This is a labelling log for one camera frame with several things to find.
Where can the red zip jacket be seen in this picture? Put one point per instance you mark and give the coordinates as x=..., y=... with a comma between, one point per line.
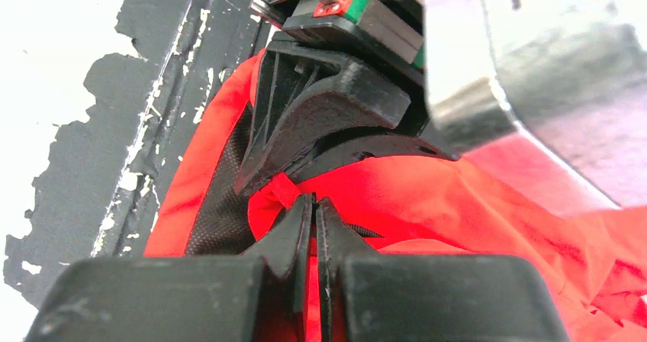
x=594, y=265

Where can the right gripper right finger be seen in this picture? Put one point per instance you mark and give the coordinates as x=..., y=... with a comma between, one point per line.
x=370, y=296

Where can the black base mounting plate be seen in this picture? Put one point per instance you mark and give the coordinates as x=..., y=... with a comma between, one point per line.
x=99, y=99

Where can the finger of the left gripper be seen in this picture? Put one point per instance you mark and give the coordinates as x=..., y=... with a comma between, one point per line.
x=304, y=95
x=334, y=152

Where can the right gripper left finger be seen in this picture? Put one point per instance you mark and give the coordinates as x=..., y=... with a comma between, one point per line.
x=259, y=295

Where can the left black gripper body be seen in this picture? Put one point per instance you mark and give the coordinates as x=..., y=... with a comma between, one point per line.
x=387, y=34

